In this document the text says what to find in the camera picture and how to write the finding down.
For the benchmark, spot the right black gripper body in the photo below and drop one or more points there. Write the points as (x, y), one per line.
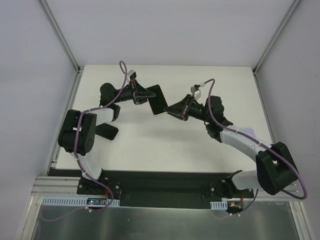
(186, 107)

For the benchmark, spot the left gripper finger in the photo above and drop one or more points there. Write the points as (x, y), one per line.
(141, 92)
(141, 100)

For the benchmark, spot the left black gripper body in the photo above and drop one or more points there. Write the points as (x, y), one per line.
(135, 92)

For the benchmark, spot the purple phone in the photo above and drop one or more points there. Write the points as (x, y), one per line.
(249, 131)

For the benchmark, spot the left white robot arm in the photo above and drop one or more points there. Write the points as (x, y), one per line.
(79, 128)

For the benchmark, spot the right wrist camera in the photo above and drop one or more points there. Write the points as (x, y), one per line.
(196, 91)

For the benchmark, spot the right aluminium frame post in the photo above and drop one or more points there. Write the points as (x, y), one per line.
(277, 34)

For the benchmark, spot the aluminium frame post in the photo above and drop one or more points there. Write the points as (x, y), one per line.
(59, 34)
(277, 34)

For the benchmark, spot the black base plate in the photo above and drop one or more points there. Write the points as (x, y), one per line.
(150, 189)

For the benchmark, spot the left aluminium frame post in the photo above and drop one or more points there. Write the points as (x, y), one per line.
(59, 34)

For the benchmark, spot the right white cable duct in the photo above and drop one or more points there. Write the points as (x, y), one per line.
(219, 205)

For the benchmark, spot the white cable duct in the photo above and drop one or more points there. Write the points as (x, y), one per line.
(219, 205)
(68, 201)

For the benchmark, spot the aluminium rail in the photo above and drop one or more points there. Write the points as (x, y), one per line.
(55, 186)

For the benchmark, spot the left white cable duct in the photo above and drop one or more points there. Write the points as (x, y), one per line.
(68, 201)

